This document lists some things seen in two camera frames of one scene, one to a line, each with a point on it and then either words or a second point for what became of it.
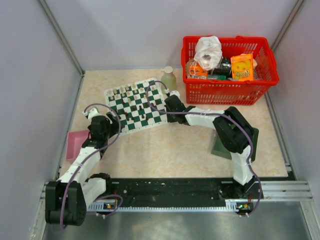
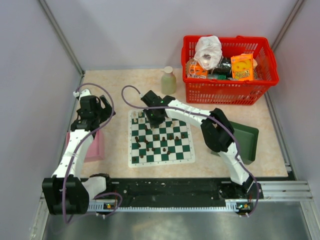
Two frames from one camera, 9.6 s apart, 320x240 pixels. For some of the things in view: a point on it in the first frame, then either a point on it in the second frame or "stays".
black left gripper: [114, 126] → [105, 111]
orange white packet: [194, 70] stays
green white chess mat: [137, 106] → [170, 142]
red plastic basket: [234, 92] stays
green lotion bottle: [168, 78] stays
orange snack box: [242, 67] stays
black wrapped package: [223, 67] stays
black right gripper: [169, 119] → [152, 123]
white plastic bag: [208, 52] stays
